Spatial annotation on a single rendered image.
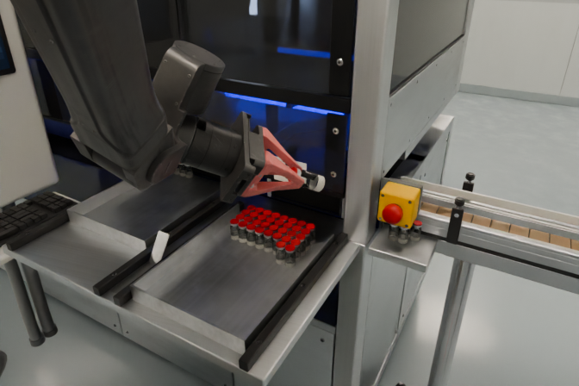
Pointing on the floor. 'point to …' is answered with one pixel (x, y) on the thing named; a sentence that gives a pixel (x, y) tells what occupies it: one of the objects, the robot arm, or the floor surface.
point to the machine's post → (366, 147)
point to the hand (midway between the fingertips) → (295, 176)
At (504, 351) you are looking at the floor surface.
